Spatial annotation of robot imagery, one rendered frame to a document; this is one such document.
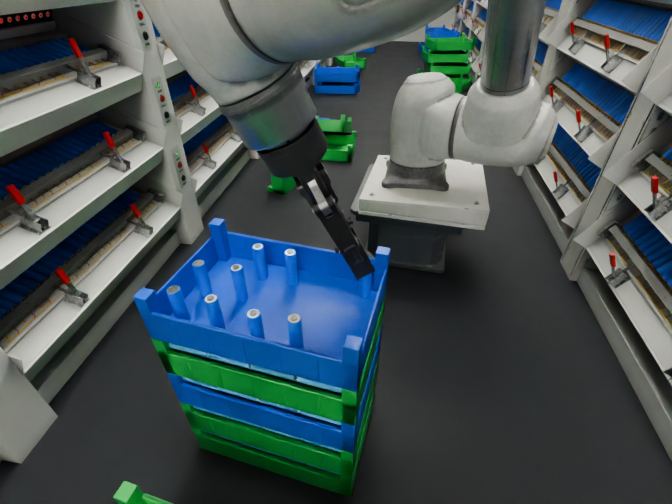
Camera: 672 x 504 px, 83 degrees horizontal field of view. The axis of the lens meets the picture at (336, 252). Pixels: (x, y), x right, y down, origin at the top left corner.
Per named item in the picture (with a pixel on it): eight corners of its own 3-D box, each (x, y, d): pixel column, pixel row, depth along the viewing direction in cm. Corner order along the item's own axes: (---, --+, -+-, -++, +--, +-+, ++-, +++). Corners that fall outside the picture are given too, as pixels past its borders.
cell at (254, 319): (268, 341, 52) (262, 308, 48) (262, 352, 51) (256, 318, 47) (256, 338, 53) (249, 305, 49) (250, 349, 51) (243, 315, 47)
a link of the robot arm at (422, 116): (401, 144, 117) (406, 66, 104) (460, 153, 109) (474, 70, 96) (379, 162, 105) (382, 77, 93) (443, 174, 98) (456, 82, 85)
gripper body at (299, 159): (321, 126, 38) (356, 196, 44) (307, 102, 45) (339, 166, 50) (257, 162, 39) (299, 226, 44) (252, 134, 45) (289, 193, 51)
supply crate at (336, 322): (386, 286, 62) (391, 247, 57) (356, 393, 47) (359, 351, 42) (223, 254, 69) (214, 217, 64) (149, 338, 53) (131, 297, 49)
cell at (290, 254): (300, 280, 63) (297, 248, 59) (296, 287, 61) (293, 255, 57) (289, 278, 63) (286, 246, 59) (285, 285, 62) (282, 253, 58)
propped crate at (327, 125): (314, 130, 211) (315, 115, 209) (350, 132, 209) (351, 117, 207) (302, 130, 183) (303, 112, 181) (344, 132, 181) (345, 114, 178)
